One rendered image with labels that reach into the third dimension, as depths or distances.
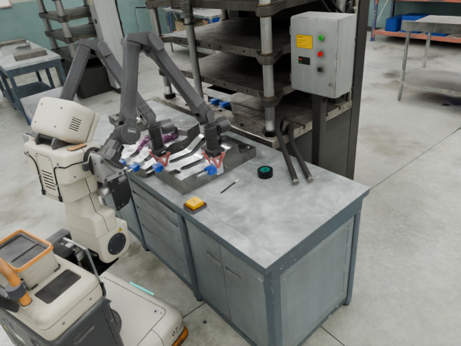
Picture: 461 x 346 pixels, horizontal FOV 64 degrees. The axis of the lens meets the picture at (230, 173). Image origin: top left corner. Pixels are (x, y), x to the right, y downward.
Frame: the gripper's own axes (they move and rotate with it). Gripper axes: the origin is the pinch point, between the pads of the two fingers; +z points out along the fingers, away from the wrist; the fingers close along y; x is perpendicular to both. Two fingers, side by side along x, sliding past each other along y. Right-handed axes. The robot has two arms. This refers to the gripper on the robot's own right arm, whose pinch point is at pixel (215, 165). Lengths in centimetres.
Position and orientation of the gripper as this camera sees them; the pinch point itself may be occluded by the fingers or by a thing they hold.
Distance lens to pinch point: 174.4
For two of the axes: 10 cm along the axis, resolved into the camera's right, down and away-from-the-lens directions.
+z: 0.9, 8.6, 5.1
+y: -6.5, -3.3, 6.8
